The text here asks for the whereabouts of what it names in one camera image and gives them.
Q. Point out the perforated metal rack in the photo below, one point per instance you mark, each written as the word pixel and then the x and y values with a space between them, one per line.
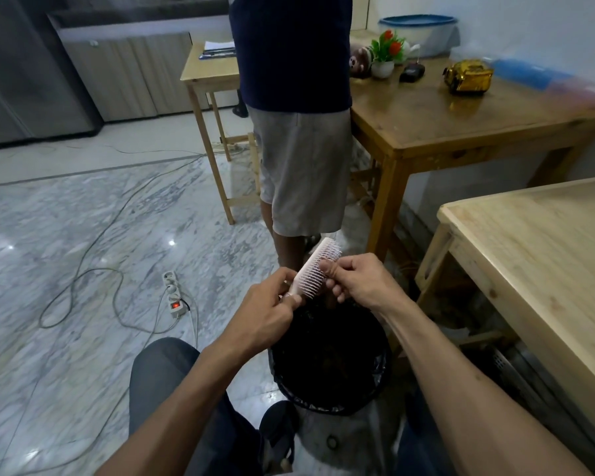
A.
pixel 510 374

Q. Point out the small light wooden table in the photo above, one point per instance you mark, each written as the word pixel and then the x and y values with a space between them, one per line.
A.
pixel 208 69

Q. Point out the yellow toy car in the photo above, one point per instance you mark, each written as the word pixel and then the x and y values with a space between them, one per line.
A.
pixel 468 78

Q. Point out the grey trash bin black liner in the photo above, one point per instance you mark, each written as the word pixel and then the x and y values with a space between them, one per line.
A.
pixel 332 361

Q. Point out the striped plush toy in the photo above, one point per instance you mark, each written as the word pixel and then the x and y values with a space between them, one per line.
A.
pixel 361 61

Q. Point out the pink plastic box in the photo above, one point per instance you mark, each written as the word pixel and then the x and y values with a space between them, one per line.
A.
pixel 587 94

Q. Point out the clear container blue lid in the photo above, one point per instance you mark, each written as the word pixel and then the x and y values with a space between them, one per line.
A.
pixel 426 37

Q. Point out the person's left hand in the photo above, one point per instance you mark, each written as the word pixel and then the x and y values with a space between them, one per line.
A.
pixel 263 317

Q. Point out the person's black shoe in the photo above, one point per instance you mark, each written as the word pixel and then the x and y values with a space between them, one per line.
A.
pixel 280 431

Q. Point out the person's left forearm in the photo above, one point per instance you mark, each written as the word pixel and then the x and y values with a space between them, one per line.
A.
pixel 178 421

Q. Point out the blue plastic tray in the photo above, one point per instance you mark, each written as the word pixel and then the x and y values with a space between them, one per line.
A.
pixel 525 74

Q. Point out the person's left leg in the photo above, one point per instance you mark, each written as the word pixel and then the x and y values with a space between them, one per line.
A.
pixel 153 381

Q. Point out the white power strip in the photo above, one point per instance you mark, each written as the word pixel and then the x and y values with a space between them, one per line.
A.
pixel 175 294

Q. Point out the grey refrigerator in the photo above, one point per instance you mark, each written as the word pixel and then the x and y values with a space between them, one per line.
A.
pixel 30 79

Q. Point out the person's right forearm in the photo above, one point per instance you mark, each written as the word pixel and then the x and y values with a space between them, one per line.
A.
pixel 476 406

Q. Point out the person's right hand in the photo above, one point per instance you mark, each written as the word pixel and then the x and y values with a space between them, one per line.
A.
pixel 367 282

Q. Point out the black toy device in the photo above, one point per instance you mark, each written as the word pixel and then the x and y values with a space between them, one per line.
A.
pixel 412 73

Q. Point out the small potted red flowers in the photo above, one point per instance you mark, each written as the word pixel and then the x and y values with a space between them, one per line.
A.
pixel 384 56

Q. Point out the dark brown wooden table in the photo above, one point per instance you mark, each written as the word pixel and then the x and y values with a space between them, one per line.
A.
pixel 441 118

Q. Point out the papers with pen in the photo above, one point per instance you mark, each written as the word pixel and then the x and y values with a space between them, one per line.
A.
pixel 218 49

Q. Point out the wood grain kitchen cabinet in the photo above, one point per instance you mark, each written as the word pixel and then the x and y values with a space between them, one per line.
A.
pixel 129 79

